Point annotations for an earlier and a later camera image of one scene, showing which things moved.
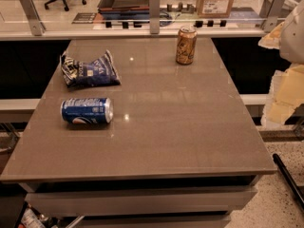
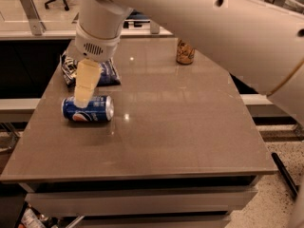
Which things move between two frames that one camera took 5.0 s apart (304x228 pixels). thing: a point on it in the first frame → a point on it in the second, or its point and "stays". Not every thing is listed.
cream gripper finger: x=285 y=94 → x=87 y=76
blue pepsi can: x=86 y=110 stays
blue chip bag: x=100 y=72 stays
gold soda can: x=185 y=45 stays
